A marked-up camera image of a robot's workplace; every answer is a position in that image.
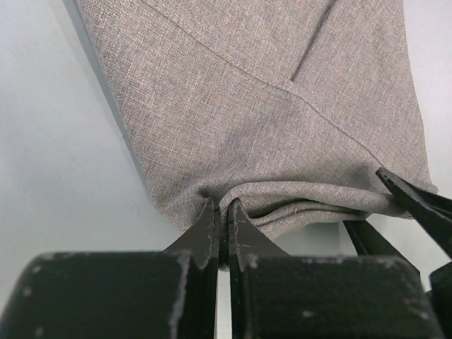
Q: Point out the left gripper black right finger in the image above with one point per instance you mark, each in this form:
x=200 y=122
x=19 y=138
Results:
x=276 y=295

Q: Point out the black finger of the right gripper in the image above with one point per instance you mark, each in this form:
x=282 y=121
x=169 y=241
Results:
x=367 y=241
x=431 y=211

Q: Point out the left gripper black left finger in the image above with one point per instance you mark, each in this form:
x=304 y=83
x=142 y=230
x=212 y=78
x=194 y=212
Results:
x=122 y=294

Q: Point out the grey cloth napkin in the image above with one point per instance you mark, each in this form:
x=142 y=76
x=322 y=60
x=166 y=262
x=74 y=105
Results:
x=290 y=107

